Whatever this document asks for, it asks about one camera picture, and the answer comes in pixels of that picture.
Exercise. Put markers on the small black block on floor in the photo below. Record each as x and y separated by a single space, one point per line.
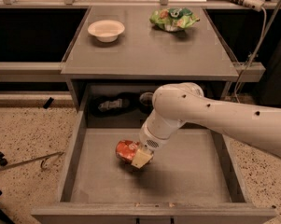
48 103

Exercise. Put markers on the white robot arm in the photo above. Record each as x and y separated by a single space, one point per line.
177 104

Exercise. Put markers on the open grey top drawer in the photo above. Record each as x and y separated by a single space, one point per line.
193 179

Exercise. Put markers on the white paper bowl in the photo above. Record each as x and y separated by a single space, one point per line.
106 31

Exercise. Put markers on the thin metal rod on floor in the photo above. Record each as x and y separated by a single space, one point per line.
42 158

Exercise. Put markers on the grey cabinet with top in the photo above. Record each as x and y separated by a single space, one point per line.
145 52

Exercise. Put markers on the green chip bag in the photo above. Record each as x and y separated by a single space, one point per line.
173 19

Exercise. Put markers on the black tape roll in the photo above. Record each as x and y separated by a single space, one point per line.
145 102

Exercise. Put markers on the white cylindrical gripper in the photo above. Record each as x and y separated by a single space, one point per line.
148 141

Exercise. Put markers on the orange soda can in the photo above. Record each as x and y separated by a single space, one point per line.
126 149

